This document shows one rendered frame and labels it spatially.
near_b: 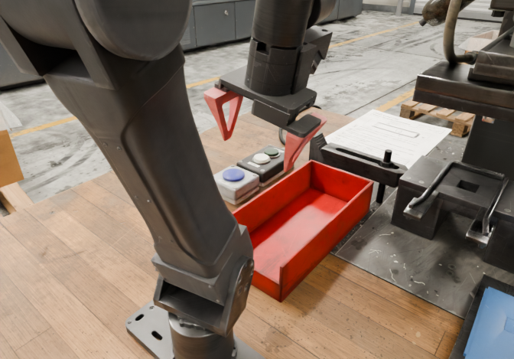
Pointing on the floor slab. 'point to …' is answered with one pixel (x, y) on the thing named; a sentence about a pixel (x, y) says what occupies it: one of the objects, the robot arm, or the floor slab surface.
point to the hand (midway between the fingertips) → (257, 148)
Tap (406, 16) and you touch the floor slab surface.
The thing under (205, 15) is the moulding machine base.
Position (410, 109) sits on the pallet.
